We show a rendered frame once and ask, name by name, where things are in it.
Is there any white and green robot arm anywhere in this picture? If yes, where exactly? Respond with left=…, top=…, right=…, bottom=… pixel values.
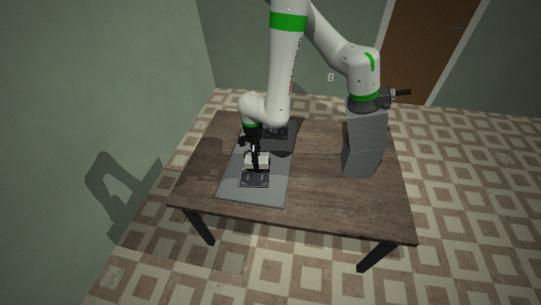
left=237, top=0, right=411, bottom=136

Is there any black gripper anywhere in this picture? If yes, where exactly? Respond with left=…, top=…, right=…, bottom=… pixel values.
left=246, top=133, right=262, bottom=170

